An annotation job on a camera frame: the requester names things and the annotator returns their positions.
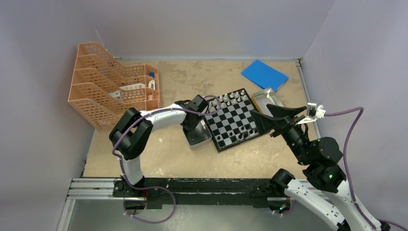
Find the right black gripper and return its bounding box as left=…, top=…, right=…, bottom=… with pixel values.
left=249, top=103, right=311, bottom=164

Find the white stapler in rack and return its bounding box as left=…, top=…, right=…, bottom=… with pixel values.
left=148, top=80, right=156, bottom=90

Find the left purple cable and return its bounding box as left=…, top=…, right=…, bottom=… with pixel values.
left=111, top=95, right=222, bottom=192

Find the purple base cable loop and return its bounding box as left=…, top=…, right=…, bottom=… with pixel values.
left=123, top=186, right=177, bottom=224

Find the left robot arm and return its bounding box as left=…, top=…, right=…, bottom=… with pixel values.
left=109, top=95, right=209, bottom=197

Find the black white chess board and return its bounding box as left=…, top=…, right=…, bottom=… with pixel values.
left=204, top=88, right=260, bottom=152

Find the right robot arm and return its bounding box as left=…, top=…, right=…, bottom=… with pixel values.
left=251, top=103, right=391, bottom=231

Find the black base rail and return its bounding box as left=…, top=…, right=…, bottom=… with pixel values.
left=113, top=178, right=294, bottom=213

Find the orange plastic file rack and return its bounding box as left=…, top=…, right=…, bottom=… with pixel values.
left=68, top=42, right=161, bottom=130

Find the blue notebook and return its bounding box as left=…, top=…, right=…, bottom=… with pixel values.
left=241, top=60, right=289, bottom=92

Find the white label box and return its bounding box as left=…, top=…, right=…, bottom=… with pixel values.
left=119, top=83, right=146, bottom=90

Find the silver metal tin tray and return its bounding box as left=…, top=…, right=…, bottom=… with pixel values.
left=182, top=119, right=212, bottom=150

